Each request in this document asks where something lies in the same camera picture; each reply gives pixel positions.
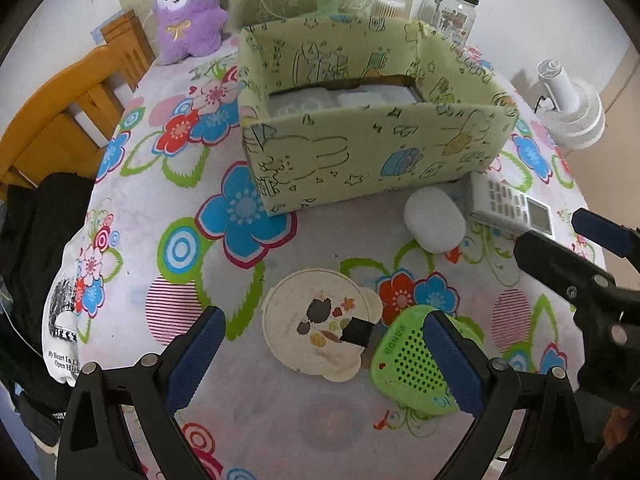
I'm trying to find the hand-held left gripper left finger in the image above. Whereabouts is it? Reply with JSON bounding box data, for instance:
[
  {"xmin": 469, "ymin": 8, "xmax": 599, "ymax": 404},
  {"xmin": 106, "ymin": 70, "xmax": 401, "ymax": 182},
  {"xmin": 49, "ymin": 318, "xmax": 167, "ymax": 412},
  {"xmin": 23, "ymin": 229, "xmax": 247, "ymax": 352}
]
[{"xmin": 56, "ymin": 305, "xmax": 227, "ymax": 480}]

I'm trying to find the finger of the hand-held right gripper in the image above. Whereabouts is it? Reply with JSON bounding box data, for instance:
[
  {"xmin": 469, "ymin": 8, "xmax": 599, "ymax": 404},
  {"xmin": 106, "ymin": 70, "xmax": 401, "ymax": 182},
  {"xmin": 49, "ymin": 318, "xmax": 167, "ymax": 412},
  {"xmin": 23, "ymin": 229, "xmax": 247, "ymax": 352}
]
[
  {"xmin": 514, "ymin": 232, "xmax": 616, "ymax": 306},
  {"xmin": 571, "ymin": 208, "xmax": 640, "ymax": 261}
]

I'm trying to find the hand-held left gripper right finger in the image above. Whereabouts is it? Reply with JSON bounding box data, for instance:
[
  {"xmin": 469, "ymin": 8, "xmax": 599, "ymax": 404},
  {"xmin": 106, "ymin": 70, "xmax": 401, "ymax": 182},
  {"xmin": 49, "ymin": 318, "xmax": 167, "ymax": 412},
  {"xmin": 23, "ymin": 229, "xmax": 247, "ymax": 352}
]
[{"xmin": 422, "ymin": 310, "xmax": 593, "ymax": 480}]

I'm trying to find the green perforated device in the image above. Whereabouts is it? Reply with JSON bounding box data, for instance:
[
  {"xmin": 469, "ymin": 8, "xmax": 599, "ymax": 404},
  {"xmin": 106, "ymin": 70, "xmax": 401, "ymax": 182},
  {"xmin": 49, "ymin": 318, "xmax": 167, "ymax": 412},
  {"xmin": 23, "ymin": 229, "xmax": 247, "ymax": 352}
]
[{"xmin": 370, "ymin": 305, "xmax": 486, "ymax": 417}]

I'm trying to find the white remote control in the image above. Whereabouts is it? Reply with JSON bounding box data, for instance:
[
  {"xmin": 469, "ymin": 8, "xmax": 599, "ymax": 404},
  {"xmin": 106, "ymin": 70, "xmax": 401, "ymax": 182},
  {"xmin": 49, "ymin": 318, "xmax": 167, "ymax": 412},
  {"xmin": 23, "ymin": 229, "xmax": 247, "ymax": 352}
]
[{"xmin": 469, "ymin": 172, "xmax": 557, "ymax": 237}]

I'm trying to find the small black gadget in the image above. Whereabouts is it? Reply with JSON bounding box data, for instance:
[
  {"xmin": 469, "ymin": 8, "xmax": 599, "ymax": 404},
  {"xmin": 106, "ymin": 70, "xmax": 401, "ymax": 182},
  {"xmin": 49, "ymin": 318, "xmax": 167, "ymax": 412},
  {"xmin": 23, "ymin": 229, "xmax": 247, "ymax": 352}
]
[{"xmin": 341, "ymin": 316, "xmax": 375, "ymax": 350}]

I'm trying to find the round cream hedgehog coaster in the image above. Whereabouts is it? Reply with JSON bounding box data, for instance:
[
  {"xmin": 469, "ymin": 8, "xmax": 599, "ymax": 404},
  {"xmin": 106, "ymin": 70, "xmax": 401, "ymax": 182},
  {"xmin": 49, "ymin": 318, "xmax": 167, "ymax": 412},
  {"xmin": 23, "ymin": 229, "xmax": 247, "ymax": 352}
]
[{"xmin": 261, "ymin": 268, "xmax": 383, "ymax": 383}]

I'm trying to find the white oval case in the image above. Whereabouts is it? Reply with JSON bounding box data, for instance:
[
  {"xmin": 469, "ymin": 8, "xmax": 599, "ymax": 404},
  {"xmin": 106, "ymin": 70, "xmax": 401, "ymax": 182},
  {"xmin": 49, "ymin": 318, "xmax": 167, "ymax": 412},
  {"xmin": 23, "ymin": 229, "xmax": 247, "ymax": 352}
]
[{"xmin": 404, "ymin": 187, "xmax": 468, "ymax": 252}]

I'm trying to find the yellow-green printed cardboard box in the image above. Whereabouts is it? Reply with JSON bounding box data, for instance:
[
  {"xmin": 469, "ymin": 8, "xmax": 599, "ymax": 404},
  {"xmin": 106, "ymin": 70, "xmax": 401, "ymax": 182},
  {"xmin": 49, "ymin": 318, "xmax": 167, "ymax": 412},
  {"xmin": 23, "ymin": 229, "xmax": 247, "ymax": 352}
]
[{"xmin": 236, "ymin": 15, "xmax": 520, "ymax": 218}]

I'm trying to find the person's right hand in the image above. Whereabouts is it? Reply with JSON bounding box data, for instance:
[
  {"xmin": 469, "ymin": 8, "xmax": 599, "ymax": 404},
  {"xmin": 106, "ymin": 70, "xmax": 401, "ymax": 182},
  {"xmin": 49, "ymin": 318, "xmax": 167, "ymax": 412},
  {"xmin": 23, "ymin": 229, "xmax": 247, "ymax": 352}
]
[{"xmin": 602, "ymin": 407, "xmax": 633, "ymax": 448}]

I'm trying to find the white circulator fan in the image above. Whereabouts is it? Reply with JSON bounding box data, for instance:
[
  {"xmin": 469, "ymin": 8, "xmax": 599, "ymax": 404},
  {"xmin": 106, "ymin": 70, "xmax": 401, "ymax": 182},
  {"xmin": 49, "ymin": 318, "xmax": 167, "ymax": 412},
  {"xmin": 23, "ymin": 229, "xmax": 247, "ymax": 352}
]
[{"xmin": 536, "ymin": 59, "xmax": 607, "ymax": 150}]

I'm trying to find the floral tablecloth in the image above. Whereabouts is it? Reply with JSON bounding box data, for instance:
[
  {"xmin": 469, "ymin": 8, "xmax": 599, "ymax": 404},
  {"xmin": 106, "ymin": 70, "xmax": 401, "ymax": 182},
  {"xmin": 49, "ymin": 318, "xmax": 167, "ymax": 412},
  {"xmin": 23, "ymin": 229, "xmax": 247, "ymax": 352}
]
[{"xmin": 65, "ymin": 35, "xmax": 608, "ymax": 480}]

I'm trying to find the white printed tote bag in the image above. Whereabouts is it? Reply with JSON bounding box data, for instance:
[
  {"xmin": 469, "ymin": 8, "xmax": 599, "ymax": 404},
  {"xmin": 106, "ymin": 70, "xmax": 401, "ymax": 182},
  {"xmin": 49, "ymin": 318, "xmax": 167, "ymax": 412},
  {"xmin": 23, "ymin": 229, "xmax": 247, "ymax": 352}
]
[{"xmin": 42, "ymin": 230, "xmax": 101, "ymax": 388}]

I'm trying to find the black cloth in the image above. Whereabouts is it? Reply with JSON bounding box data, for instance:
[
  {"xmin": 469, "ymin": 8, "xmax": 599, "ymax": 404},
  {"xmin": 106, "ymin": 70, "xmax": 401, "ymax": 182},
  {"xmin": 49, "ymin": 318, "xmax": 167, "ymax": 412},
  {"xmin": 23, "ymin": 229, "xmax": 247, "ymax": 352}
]
[{"xmin": 0, "ymin": 172, "xmax": 96, "ymax": 451}]

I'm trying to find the glass jar mug green lid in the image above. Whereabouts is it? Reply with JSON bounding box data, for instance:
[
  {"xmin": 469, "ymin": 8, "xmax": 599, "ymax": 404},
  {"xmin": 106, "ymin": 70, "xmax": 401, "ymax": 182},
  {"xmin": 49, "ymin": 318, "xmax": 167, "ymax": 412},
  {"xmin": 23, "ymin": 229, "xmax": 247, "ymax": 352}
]
[{"xmin": 417, "ymin": 0, "xmax": 482, "ymax": 48}]

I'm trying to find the wooden chair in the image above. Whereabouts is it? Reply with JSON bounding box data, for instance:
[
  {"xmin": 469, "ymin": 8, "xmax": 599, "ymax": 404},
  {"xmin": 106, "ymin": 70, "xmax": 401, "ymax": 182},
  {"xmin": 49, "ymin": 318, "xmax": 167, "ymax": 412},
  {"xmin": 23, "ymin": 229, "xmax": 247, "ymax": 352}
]
[{"xmin": 0, "ymin": 8, "xmax": 157, "ymax": 201}]

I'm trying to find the cotton swab container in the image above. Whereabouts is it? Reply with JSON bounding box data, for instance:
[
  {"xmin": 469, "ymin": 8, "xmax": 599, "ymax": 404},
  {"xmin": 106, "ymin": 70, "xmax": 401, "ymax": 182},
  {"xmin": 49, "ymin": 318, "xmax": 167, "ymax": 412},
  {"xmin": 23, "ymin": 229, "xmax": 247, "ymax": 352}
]
[{"xmin": 372, "ymin": 0, "xmax": 407, "ymax": 18}]

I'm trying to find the purple plush toy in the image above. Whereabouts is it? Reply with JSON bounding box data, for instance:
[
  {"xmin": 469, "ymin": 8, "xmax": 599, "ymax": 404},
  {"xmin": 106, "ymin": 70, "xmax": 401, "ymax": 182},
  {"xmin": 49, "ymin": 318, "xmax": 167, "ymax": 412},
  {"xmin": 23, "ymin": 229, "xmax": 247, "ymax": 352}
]
[{"xmin": 152, "ymin": 0, "xmax": 231, "ymax": 67}]

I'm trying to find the blue patterned paper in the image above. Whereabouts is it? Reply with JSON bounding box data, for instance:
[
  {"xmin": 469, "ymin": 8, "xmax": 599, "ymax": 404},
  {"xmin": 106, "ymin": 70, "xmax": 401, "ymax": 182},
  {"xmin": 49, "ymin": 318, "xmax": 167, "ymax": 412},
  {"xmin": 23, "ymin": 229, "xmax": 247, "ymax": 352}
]
[{"xmin": 90, "ymin": 9, "xmax": 123, "ymax": 43}]

